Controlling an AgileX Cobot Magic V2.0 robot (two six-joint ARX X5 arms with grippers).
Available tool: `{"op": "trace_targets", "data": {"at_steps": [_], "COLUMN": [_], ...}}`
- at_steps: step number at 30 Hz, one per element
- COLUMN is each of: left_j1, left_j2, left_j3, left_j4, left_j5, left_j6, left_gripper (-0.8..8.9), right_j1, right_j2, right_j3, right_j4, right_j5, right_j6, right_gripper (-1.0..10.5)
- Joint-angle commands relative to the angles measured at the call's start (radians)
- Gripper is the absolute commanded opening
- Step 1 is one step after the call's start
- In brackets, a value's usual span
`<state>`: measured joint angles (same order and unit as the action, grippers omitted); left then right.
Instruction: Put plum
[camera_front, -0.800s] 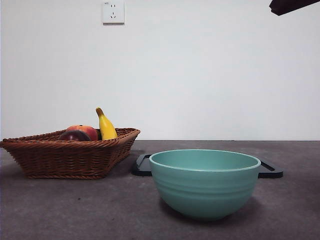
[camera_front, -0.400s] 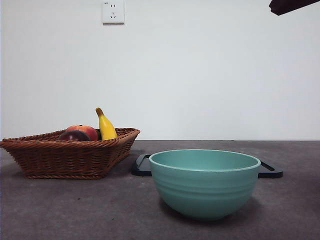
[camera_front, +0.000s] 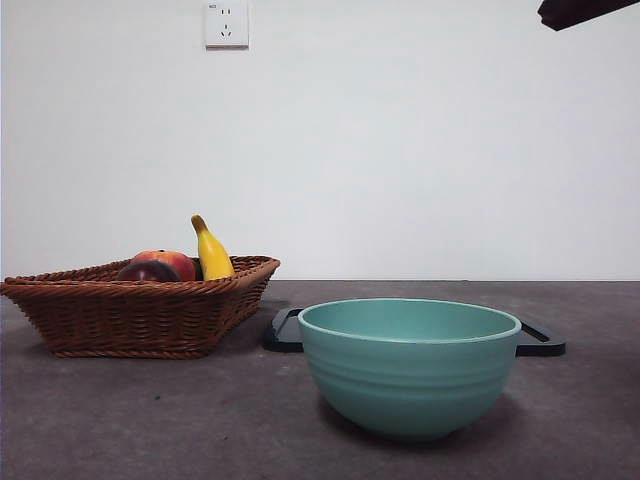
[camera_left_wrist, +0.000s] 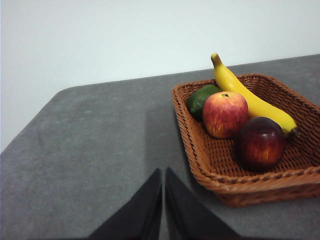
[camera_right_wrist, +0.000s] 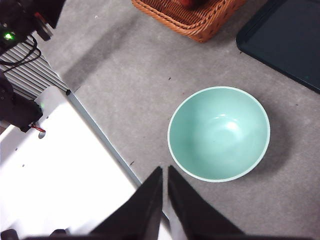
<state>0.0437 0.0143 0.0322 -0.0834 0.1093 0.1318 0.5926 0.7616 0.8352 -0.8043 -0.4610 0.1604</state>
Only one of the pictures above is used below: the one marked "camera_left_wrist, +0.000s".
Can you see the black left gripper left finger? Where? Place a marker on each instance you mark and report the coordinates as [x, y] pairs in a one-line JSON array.
[[140, 215]]

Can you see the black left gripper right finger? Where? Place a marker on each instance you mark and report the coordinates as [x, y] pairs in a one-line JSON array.
[[187, 215]]

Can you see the dark red plum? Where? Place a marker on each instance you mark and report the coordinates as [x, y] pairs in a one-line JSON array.
[[260, 145]]

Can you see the brown wicker basket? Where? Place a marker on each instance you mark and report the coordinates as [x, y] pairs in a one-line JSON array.
[[250, 190]]

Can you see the red yellow apple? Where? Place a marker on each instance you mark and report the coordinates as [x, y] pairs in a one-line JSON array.
[[223, 115]]

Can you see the green lime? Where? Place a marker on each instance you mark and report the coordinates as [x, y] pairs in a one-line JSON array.
[[197, 102]]

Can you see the yellow banana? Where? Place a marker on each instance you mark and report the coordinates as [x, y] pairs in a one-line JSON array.
[[250, 100]]

